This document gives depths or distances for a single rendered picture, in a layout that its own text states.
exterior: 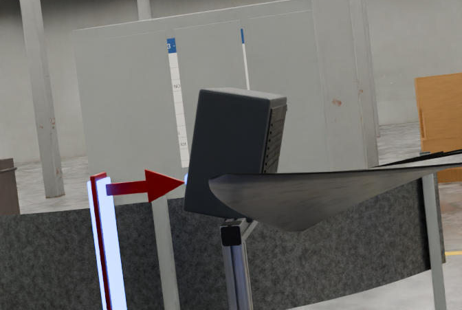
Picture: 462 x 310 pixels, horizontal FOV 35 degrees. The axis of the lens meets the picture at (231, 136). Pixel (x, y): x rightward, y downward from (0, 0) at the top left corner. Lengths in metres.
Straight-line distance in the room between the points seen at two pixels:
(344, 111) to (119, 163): 2.84
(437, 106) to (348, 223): 6.19
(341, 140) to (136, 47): 2.72
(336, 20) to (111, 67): 2.80
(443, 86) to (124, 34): 3.70
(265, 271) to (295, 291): 0.12
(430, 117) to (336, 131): 3.87
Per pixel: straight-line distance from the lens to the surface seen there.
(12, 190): 7.44
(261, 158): 1.07
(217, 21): 6.64
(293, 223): 0.59
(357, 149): 4.76
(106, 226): 0.52
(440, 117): 8.55
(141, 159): 6.85
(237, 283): 1.06
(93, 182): 0.51
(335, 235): 2.39
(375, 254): 2.50
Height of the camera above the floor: 1.23
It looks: 3 degrees down
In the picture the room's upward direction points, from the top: 7 degrees counter-clockwise
